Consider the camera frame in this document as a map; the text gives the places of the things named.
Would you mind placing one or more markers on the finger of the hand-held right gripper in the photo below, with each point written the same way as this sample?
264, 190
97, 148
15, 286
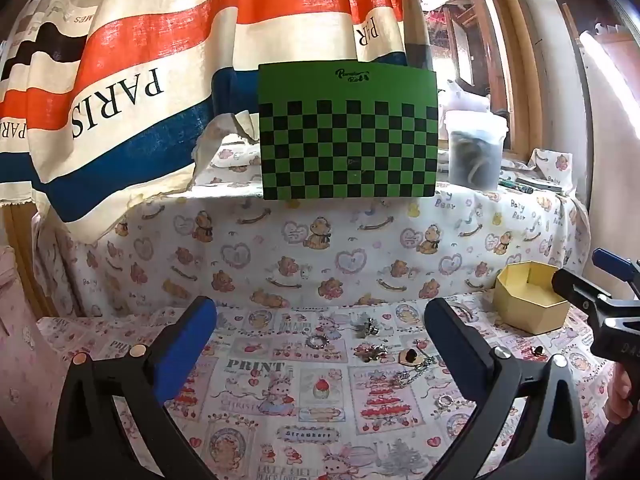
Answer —
617, 264
582, 291

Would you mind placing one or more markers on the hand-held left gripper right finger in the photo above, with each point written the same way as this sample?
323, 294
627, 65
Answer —
457, 345

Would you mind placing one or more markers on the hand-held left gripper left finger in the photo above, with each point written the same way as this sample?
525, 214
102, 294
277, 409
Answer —
185, 345

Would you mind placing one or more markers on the yellow hexagonal box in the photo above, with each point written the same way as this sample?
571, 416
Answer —
532, 300

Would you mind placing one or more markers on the silver jewelry cluster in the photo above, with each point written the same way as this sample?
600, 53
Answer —
365, 327

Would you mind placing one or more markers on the person's right hand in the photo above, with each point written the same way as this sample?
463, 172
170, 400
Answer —
624, 395

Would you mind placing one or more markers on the heart pendant with black stone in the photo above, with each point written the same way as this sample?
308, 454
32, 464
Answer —
411, 356

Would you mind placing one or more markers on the black stud earring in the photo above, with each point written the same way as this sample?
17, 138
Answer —
538, 350

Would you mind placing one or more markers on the strawberry print cloth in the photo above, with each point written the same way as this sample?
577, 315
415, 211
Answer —
310, 410

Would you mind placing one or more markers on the bear print cloth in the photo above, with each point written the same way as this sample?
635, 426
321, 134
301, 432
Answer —
350, 245

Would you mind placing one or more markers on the pink cloth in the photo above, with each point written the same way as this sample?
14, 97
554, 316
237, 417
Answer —
22, 360

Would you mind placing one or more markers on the translucent plastic bucket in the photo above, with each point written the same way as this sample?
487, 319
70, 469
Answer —
474, 152

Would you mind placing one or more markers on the green black checkerboard board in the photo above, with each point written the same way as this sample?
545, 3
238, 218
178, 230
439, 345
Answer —
345, 130

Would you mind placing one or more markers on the striped printed curtain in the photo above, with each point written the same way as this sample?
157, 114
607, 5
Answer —
150, 85

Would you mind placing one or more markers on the wooden window frame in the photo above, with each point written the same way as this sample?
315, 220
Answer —
520, 60

